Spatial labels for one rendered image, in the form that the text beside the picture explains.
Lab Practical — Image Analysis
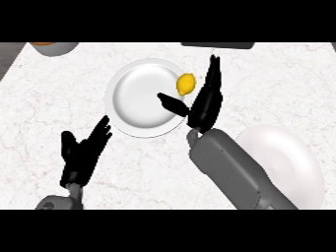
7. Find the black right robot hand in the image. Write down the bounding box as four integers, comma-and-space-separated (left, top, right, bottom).
156, 54, 224, 134

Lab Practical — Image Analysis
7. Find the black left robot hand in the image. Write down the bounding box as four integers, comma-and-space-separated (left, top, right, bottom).
58, 114, 115, 189

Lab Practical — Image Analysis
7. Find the yellow lemon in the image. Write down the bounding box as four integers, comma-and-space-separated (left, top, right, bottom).
175, 72, 199, 96

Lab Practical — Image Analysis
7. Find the white round plate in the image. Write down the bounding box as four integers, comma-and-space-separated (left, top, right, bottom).
234, 123, 326, 211
104, 57, 197, 139

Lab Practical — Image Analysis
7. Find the dark grey flat object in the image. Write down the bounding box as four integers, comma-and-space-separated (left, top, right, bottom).
181, 41, 257, 50

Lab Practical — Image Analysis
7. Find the grey bowl with orange contents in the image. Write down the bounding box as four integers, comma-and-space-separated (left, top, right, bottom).
29, 41, 80, 58

